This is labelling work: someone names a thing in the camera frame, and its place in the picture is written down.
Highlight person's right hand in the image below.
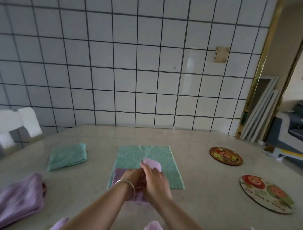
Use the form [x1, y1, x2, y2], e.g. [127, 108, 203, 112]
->
[140, 162, 173, 207]

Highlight person's left hand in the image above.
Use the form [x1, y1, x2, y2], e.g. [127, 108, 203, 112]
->
[119, 168, 145, 202]

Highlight pink and green towel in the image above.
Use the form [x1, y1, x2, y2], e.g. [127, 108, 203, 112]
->
[107, 145, 186, 190]

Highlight green cloth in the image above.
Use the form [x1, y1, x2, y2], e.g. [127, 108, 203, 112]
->
[46, 142, 88, 172]

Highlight brown round placemat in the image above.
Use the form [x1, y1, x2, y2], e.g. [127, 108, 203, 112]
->
[209, 146, 244, 166]

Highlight two-face round placemat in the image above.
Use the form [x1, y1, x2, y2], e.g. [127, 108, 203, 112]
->
[239, 174, 296, 215]

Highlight person's right forearm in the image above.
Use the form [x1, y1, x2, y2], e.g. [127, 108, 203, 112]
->
[149, 197, 204, 230]

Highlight person's left forearm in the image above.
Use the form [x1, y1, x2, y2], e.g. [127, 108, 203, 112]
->
[60, 184, 133, 230]

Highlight white leaning boards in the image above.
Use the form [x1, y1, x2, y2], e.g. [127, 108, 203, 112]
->
[240, 76, 281, 143]

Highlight white wooden chair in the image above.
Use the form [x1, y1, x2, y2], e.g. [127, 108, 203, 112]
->
[0, 107, 43, 157]

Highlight dark blue panel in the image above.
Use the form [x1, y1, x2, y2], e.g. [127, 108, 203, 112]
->
[265, 116, 283, 148]

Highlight silver bangle bracelet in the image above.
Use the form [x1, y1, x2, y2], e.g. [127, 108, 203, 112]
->
[114, 179, 136, 201]

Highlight tan wall plate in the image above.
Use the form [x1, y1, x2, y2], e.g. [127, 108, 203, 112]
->
[213, 46, 230, 64]

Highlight gold metal door frame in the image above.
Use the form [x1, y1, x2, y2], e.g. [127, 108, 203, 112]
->
[235, 0, 303, 141]

